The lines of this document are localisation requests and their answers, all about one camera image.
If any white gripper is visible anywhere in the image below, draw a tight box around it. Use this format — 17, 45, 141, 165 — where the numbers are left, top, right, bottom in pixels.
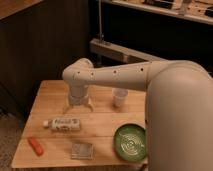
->
63, 85, 94, 114

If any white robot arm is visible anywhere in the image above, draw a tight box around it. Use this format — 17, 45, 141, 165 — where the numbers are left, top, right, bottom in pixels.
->
62, 58, 213, 171

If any white sponge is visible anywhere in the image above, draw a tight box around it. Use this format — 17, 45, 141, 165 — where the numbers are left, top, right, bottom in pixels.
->
71, 143, 93, 159

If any white plastic bottle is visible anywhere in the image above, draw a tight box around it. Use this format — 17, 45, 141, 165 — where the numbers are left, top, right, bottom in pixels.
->
43, 117, 81, 131

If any wooden table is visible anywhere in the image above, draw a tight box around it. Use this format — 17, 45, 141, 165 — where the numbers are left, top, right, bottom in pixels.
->
12, 80, 145, 168

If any white plastic cup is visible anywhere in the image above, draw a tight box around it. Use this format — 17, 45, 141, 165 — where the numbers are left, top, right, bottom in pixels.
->
112, 88, 128, 107

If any wooden bench beam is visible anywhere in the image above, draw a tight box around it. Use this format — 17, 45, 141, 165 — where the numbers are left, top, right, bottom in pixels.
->
90, 39, 160, 63

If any green plate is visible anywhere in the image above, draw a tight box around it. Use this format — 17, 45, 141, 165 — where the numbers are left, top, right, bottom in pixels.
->
113, 123, 147, 162

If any metal pole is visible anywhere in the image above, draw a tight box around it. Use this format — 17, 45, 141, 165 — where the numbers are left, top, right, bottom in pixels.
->
98, 0, 104, 42

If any wall shelf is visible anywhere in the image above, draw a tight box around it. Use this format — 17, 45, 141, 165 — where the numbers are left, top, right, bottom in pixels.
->
102, 0, 213, 26

